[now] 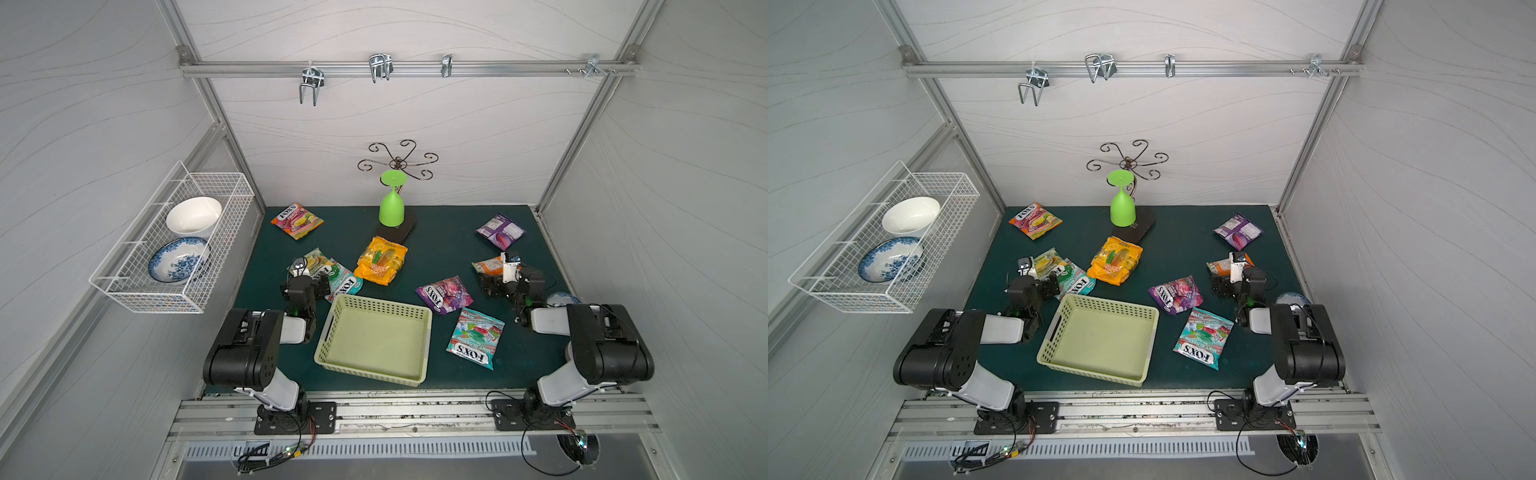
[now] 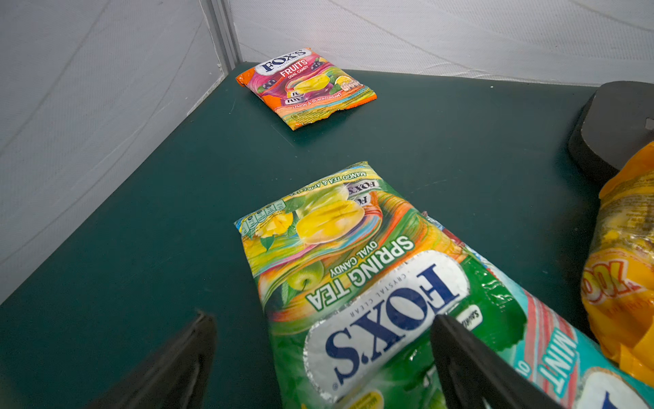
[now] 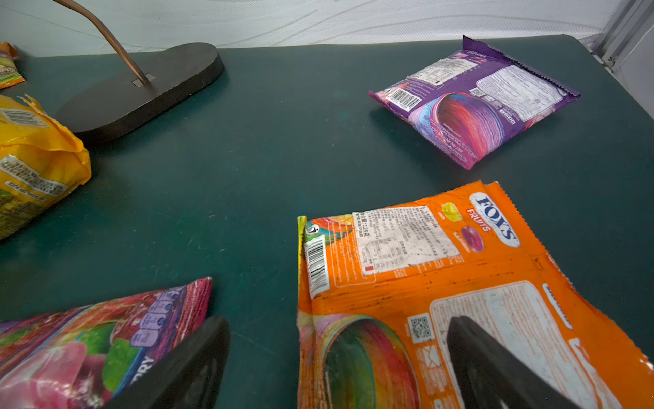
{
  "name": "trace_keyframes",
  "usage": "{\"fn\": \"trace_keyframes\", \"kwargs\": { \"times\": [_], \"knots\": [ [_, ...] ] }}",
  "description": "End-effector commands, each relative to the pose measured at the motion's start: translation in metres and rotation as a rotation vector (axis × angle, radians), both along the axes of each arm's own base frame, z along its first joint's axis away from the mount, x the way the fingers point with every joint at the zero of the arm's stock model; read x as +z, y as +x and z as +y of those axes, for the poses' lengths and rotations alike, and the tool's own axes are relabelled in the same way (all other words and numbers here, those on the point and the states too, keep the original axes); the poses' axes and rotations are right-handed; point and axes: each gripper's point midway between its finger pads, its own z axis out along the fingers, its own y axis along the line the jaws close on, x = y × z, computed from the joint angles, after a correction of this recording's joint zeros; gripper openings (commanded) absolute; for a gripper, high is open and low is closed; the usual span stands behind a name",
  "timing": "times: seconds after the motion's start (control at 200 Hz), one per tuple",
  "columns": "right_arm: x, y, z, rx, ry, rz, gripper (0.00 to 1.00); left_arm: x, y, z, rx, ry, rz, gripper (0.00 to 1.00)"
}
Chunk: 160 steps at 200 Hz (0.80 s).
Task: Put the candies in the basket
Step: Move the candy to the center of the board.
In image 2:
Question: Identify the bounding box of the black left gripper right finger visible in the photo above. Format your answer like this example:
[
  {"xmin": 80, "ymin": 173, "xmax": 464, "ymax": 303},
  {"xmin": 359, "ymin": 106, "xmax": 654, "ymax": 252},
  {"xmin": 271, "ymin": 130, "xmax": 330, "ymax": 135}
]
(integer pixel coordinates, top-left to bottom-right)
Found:
[{"xmin": 430, "ymin": 315, "xmax": 560, "ymax": 408}]

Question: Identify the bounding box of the Fox's Fruits bag far corner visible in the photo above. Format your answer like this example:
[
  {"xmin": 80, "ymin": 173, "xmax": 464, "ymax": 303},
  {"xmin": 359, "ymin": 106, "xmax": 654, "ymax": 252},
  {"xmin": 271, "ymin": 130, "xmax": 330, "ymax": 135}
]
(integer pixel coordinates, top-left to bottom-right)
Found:
[{"xmin": 237, "ymin": 48, "xmax": 377, "ymax": 131}]

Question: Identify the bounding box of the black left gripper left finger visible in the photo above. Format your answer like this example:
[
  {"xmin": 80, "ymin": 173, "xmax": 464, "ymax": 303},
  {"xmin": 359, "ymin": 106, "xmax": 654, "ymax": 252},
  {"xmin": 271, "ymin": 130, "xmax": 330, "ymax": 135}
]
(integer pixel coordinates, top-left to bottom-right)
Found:
[{"xmin": 86, "ymin": 313, "xmax": 216, "ymax": 408}]

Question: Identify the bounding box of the yellow Cocoaland gummy bag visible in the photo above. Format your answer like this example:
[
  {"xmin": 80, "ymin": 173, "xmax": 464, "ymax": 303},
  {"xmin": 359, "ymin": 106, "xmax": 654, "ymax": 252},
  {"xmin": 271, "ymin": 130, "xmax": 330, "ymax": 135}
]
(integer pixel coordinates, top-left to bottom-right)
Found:
[{"xmin": 581, "ymin": 144, "xmax": 653, "ymax": 385}]

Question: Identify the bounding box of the green Fox's Spring Tea bag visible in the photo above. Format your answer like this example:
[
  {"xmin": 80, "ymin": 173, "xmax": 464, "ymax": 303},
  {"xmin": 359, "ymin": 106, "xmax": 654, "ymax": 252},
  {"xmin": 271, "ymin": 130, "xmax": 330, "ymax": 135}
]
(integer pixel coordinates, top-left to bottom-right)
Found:
[{"xmin": 235, "ymin": 162, "xmax": 526, "ymax": 408}]

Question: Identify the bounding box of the teal Fox's Mint Blossom bag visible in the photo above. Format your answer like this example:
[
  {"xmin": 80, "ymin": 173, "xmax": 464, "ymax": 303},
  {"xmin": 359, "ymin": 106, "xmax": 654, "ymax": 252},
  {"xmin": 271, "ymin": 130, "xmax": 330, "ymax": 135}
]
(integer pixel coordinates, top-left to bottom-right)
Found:
[{"xmin": 449, "ymin": 245, "xmax": 653, "ymax": 408}]

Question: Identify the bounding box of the dark oval stand base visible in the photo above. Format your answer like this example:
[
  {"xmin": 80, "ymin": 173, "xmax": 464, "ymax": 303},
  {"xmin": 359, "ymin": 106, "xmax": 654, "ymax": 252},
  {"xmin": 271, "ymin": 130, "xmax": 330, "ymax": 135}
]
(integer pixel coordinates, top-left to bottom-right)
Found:
[{"xmin": 567, "ymin": 81, "xmax": 653, "ymax": 184}]

